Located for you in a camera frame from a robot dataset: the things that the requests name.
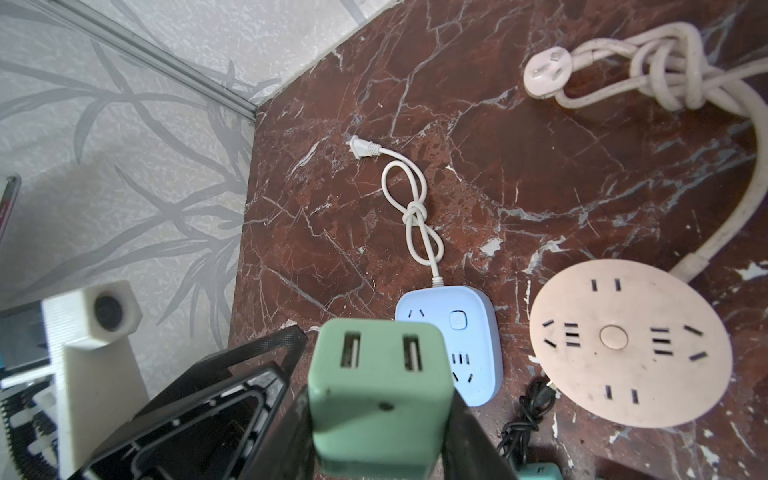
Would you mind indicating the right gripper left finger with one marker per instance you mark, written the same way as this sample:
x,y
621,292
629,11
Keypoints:
x,y
289,452

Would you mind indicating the teal green cube charger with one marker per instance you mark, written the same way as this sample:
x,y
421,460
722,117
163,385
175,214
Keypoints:
x,y
539,471

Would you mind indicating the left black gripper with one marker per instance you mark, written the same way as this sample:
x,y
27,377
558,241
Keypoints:
x,y
209,423

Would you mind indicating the aluminium frame rail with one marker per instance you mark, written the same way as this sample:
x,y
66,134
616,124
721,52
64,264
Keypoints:
x,y
100,28

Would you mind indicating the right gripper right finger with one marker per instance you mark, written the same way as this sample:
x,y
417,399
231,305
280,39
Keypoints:
x,y
467,452

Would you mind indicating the pink round power strip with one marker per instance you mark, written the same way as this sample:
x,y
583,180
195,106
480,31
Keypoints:
x,y
631,344

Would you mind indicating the blue square power strip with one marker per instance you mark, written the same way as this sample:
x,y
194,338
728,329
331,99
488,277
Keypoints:
x,y
466,318

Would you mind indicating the light green cube charger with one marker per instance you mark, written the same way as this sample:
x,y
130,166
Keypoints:
x,y
380,393

